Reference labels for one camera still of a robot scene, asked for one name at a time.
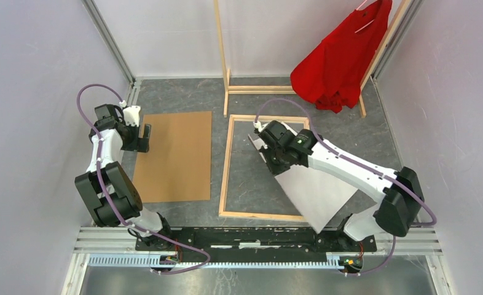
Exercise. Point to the brown backing board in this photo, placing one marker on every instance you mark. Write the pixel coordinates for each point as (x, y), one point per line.
(177, 167)

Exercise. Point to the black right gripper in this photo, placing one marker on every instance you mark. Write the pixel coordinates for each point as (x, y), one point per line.
(275, 170)

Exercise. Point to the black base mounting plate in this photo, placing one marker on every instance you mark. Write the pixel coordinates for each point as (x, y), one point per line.
(257, 240)

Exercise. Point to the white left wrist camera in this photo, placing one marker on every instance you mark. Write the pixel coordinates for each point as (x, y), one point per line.
(131, 114)

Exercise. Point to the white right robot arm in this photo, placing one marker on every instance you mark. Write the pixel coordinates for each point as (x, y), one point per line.
(396, 194)

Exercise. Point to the wooden clothes rack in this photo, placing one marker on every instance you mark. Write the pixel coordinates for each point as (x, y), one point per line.
(386, 43)

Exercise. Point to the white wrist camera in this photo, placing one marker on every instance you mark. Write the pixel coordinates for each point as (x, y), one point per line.
(257, 126)
(131, 114)

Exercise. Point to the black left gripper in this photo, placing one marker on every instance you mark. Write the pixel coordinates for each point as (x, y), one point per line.
(139, 145)

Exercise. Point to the aluminium rail with cable comb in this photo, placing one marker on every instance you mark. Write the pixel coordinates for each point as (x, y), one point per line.
(114, 247)

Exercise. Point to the printed photo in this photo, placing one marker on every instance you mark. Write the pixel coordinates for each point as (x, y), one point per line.
(315, 194)

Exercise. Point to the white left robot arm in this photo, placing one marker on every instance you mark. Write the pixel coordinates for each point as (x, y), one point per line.
(108, 193)

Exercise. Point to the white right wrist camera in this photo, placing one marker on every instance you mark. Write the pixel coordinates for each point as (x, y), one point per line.
(257, 126)

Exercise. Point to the red t-shirt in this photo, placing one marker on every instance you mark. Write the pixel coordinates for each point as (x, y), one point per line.
(330, 75)

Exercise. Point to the white wooden picture frame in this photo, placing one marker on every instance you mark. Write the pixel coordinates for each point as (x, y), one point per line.
(233, 118)

